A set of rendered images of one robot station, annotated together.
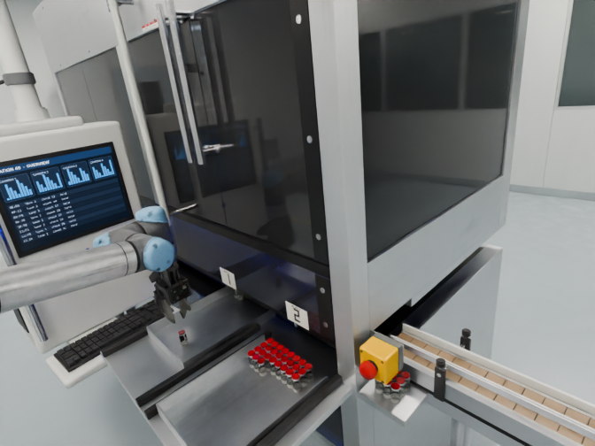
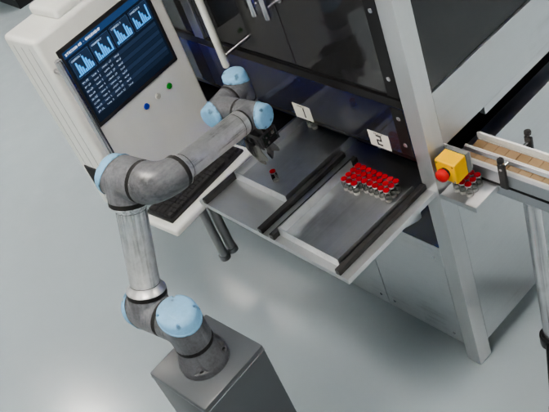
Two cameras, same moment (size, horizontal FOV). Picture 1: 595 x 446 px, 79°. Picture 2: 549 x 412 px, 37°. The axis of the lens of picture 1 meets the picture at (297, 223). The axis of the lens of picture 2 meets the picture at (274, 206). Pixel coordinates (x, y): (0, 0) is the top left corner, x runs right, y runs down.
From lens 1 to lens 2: 1.53 m
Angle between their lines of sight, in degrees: 22
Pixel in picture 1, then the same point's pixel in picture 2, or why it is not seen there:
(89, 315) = not seen: hidden behind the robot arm
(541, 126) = not seen: outside the picture
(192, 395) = (301, 218)
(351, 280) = (420, 109)
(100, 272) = (233, 139)
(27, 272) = (200, 150)
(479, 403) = (530, 185)
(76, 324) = not seen: hidden behind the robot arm
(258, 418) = (362, 224)
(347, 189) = (405, 47)
